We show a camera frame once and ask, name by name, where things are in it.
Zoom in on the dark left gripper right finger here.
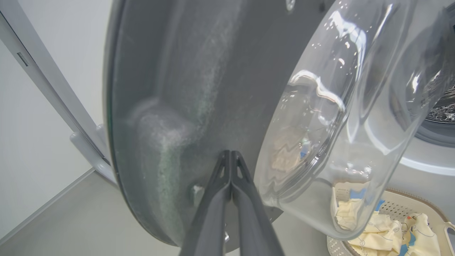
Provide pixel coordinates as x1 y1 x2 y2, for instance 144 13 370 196
231 151 285 256

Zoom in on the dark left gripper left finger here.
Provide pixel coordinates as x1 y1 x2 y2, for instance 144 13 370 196
180 150 232 256

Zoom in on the cream garment wide blue cuff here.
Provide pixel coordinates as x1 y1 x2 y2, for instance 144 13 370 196
334 188 404 256

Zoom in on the grey washing machine door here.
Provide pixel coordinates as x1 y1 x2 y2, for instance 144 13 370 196
103 0 455 254

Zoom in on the cream printed garment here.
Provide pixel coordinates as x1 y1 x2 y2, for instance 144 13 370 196
402 213 442 256

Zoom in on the white front-load washing machine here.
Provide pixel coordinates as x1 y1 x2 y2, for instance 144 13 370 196
387 84 455 221

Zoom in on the cream perforated basket brown rim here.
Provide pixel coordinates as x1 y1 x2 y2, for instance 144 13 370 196
326 181 455 256

